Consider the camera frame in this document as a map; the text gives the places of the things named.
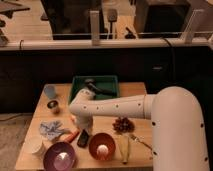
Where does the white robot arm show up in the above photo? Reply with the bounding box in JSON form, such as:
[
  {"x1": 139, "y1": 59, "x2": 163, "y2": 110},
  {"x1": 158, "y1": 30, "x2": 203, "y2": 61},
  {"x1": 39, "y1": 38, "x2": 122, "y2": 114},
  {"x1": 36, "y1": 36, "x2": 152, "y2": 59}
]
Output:
[{"x1": 69, "y1": 86, "x2": 210, "y2": 171}]

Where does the red bowl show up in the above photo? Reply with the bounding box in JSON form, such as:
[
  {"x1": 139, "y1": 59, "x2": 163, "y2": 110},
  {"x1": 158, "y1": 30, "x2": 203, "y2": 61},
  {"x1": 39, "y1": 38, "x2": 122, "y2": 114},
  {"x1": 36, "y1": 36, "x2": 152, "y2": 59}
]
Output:
[{"x1": 89, "y1": 133, "x2": 116, "y2": 161}]

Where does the purple bowl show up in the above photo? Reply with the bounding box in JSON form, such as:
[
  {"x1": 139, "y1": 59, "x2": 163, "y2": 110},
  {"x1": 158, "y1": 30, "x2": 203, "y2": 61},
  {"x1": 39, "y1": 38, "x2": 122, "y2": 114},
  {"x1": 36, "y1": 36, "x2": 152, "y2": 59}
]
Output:
[{"x1": 43, "y1": 142, "x2": 76, "y2": 171}]

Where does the orange fruit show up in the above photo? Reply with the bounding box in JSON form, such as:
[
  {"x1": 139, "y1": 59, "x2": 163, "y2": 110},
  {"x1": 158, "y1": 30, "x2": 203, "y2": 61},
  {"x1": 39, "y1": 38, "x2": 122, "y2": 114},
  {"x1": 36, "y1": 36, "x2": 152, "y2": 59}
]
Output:
[{"x1": 70, "y1": 115, "x2": 76, "y2": 123}]

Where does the orange carrot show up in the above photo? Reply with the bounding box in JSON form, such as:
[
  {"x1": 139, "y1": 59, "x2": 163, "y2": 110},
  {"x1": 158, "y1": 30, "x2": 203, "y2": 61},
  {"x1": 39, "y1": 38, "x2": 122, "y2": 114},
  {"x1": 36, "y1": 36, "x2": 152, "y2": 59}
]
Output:
[{"x1": 64, "y1": 130, "x2": 80, "y2": 143}]

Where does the white egg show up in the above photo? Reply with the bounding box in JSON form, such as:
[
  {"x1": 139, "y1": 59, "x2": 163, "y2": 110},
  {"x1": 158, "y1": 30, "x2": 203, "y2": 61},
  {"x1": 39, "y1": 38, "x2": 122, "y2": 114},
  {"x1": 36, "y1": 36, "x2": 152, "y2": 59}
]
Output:
[{"x1": 96, "y1": 144, "x2": 109, "y2": 156}]

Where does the wooden board table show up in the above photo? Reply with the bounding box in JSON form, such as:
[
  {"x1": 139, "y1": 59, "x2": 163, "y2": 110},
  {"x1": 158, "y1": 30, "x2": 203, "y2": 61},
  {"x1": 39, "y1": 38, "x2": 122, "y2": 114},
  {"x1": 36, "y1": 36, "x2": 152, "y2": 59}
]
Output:
[{"x1": 15, "y1": 82, "x2": 153, "y2": 171}]

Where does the bunch of dark grapes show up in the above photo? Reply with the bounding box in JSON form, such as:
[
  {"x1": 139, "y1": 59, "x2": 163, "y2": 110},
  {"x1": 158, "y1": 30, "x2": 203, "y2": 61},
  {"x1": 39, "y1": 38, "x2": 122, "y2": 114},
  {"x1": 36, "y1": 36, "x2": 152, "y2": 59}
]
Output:
[{"x1": 113, "y1": 117, "x2": 135, "y2": 133}]

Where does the blue crumpled cloth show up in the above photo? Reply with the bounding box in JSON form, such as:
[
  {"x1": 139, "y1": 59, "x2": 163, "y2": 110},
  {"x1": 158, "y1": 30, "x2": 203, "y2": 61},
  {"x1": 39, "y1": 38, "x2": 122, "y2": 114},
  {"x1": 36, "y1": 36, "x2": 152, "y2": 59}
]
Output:
[{"x1": 39, "y1": 120, "x2": 70, "y2": 141}]

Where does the black brush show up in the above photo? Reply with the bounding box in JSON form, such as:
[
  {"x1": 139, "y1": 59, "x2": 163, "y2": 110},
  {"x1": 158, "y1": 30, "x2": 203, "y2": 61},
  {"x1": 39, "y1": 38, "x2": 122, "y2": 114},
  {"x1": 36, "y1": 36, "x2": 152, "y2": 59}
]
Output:
[{"x1": 84, "y1": 78, "x2": 116, "y2": 96}]

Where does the small metal cup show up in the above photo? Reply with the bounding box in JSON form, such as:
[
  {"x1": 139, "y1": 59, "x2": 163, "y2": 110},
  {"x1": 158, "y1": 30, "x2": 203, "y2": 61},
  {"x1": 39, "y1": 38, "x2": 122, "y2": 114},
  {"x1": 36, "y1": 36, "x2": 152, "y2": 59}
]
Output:
[{"x1": 47, "y1": 100, "x2": 60, "y2": 114}]

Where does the wooden spatula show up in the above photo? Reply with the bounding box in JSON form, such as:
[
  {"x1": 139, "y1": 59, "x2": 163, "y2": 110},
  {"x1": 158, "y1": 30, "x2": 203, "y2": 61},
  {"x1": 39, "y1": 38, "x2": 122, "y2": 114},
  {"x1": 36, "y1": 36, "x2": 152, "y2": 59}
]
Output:
[{"x1": 119, "y1": 135, "x2": 129, "y2": 164}]

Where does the green plastic tray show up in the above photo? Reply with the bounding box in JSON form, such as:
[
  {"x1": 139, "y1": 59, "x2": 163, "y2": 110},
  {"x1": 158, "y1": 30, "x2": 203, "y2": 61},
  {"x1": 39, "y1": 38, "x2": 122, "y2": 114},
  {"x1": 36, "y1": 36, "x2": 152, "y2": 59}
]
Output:
[{"x1": 68, "y1": 75, "x2": 120, "y2": 102}]

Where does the metal fork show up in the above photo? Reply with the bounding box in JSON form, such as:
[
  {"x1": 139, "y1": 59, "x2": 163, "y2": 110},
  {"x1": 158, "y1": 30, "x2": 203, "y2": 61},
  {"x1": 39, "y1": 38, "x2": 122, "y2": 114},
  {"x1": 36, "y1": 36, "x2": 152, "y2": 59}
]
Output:
[{"x1": 128, "y1": 134, "x2": 152, "y2": 151}]

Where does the white cup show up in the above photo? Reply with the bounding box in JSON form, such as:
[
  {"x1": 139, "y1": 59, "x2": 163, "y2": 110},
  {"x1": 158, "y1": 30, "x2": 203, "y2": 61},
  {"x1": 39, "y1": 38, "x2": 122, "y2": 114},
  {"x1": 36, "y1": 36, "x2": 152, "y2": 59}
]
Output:
[{"x1": 24, "y1": 137, "x2": 45, "y2": 156}]

